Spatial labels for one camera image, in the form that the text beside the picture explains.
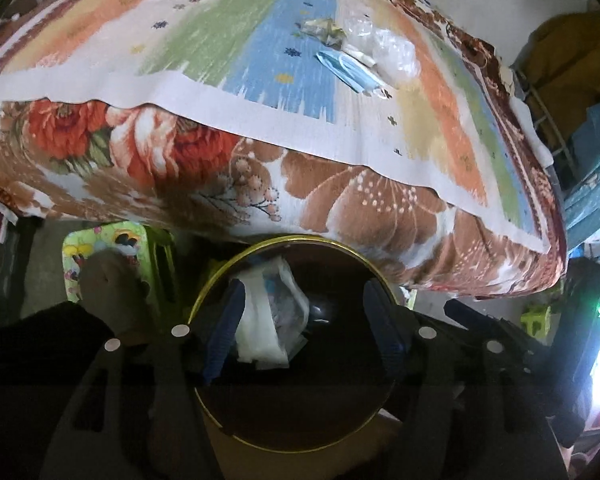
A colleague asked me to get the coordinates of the teal white courier bag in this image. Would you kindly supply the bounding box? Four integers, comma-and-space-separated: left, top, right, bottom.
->
235, 257, 310, 370

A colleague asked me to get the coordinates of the blue face mask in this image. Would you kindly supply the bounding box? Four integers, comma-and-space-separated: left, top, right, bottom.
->
315, 50, 388, 93

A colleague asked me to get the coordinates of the clear plastic bag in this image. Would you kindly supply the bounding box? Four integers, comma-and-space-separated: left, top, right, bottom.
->
341, 15, 420, 88

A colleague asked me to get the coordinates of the pale green paper sheet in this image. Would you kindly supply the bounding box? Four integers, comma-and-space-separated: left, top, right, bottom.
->
298, 18, 346, 50

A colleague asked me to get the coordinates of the dark round trash bin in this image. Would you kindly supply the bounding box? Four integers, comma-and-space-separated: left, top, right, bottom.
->
188, 234, 400, 453

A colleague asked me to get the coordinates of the green cartoon plastic stool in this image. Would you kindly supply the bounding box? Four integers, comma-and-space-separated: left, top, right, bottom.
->
61, 221, 178, 315

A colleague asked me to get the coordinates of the floral red brown blanket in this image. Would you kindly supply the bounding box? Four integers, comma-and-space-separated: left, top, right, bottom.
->
0, 0, 567, 297

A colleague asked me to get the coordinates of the striped rainbow bed mat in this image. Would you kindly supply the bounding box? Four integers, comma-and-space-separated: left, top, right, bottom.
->
0, 0, 550, 252

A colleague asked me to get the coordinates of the mustard yellow hanging garment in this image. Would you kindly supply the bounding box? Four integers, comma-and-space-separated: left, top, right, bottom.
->
518, 11, 600, 139

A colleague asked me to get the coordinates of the metal bed footboard rail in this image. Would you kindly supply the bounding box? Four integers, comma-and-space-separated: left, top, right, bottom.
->
514, 67, 578, 181

